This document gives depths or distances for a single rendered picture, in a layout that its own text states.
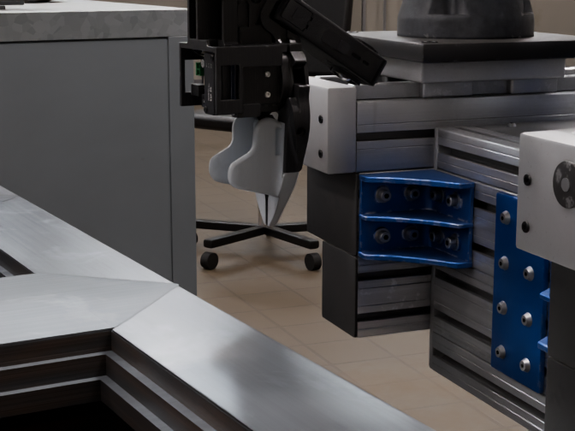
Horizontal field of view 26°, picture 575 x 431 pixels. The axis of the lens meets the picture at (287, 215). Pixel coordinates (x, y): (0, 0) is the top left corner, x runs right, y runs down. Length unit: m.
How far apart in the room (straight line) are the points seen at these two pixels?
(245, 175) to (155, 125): 0.88
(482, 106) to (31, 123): 0.71
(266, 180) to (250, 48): 0.11
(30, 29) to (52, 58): 0.05
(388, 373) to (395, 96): 2.22
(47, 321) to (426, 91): 0.56
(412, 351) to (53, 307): 2.78
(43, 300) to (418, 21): 0.57
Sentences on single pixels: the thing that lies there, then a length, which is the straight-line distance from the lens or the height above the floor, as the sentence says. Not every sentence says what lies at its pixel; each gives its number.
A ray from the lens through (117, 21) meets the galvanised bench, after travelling 1.83.
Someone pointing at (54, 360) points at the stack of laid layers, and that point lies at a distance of 0.89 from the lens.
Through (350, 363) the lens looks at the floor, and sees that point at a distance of 3.57.
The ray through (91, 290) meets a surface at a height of 0.86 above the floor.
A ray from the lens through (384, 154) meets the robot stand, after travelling 1.31.
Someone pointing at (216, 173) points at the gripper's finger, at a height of 0.95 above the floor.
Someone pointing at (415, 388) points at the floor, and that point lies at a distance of 3.37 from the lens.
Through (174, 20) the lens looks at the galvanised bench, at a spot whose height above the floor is 1.03.
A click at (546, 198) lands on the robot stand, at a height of 0.95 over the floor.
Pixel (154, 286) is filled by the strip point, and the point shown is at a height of 0.86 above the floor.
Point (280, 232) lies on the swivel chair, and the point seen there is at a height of 0.11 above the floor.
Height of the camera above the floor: 1.12
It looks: 12 degrees down
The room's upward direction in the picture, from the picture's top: straight up
